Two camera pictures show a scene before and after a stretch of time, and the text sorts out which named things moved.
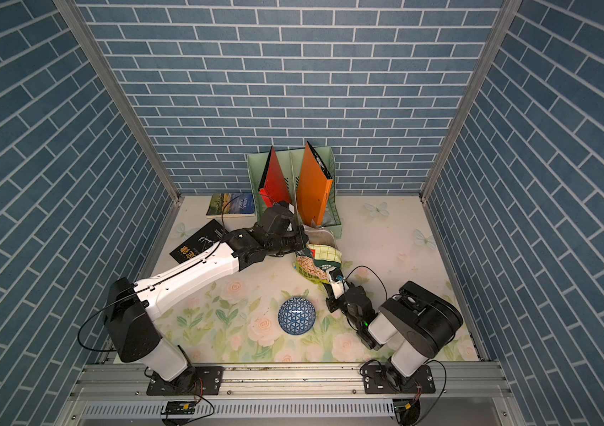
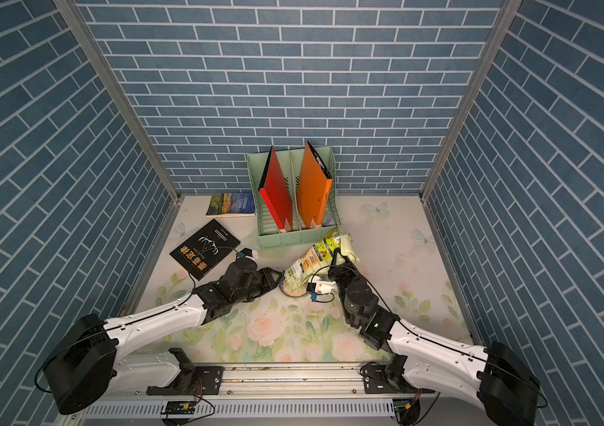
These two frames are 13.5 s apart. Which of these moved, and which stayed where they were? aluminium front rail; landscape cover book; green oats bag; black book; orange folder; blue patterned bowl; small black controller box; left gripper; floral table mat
Moved: green oats bag; blue patterned bowl; left gripper
Stayed: aluminium front rail; small black controller box; floral table mat; landscape cover book; black book; orange folder
